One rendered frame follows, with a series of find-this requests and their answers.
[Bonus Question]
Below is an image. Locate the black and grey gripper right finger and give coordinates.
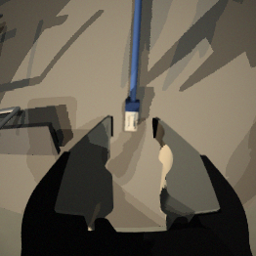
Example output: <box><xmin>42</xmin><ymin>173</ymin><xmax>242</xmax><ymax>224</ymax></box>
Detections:
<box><xmin>152</xmin><ymin>117</ymin><xmax>253</xmax><ymax>256</ymax></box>

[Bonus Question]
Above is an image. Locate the blue network cable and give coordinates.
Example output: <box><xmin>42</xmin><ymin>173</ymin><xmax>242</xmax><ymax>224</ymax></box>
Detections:
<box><xmin>130</xmin><ymin>0</ymin><xmax>142</xmax><ymax>102</ymax></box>

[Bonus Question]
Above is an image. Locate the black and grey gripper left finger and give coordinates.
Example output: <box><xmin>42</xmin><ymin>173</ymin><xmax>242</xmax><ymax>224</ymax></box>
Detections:
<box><xmin>21</xmin><ymin>115</ymin><xmax>113</xmax><ymax>256</ymax></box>

